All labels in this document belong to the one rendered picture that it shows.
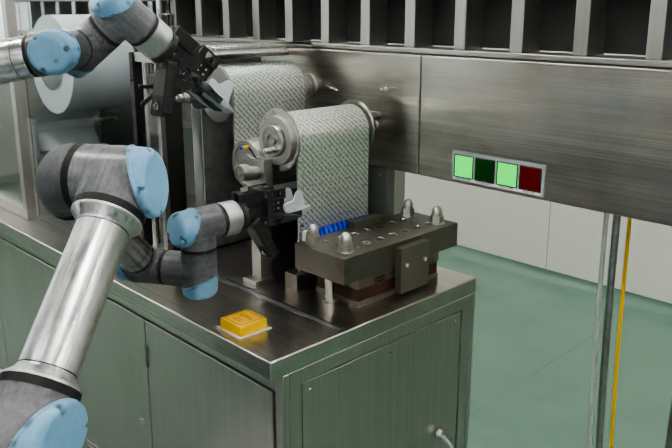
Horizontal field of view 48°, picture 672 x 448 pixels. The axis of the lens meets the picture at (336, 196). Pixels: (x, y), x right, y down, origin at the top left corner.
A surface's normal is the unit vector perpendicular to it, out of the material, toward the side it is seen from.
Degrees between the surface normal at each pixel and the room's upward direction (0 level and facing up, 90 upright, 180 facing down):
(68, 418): 95
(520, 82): 90
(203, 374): 90
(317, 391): 90
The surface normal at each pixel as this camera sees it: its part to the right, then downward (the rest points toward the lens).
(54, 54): -0.04, 0.25
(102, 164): -0.18, -0.53
